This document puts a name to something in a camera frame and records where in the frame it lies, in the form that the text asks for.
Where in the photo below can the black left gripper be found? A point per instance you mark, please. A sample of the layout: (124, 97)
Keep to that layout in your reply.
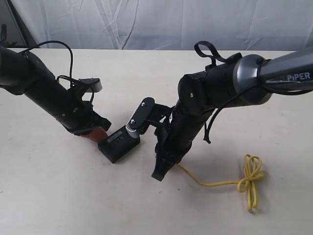
(80, 119)

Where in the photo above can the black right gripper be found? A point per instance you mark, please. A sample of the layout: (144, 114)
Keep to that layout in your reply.
(174, 138)

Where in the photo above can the black adapter box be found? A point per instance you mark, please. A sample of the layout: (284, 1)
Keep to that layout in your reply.
(117, 145)

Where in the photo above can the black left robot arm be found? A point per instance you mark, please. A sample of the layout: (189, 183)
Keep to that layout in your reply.
(61, 97)

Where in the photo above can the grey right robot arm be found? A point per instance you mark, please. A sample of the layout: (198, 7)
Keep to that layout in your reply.
(248, 80)

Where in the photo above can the grey wrinkled backdrop cloth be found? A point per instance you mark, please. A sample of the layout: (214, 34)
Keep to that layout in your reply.
(161, 24)

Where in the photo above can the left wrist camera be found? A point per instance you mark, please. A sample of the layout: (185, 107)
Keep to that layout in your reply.
(91, 85)

